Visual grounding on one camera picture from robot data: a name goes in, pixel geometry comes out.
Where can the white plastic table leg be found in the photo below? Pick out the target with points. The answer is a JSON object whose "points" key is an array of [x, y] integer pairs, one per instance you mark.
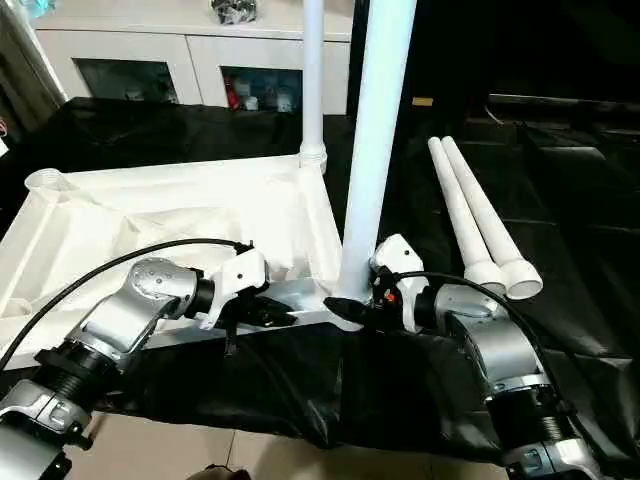
{"points": [[312, 75], [455, 210], [482, 215], [380, 125]]}

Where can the white plastic table top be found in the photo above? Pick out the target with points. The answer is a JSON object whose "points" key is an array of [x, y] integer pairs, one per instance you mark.
{"points": [[100, 200]]}

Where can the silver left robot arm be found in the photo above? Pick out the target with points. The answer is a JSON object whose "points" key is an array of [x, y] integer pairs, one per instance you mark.
{"points": [[130, 310]]}

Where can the dark rounded object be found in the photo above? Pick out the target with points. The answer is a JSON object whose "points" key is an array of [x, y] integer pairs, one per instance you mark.
{"points": [[225, 472]]}

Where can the black mat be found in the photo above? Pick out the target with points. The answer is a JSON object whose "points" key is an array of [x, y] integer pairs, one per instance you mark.
{"points": [[575, 225]]}

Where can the white cabinet with glass doors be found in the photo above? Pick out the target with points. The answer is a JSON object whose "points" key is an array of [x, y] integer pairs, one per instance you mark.
{"points": [[190, 45]]}

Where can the dark grey curtain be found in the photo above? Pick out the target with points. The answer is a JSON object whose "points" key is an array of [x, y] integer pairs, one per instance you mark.
{"points": [[15, 70]]}

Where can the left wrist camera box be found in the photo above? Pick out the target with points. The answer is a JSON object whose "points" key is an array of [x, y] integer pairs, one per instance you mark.
{"points": [[240, 275]]}

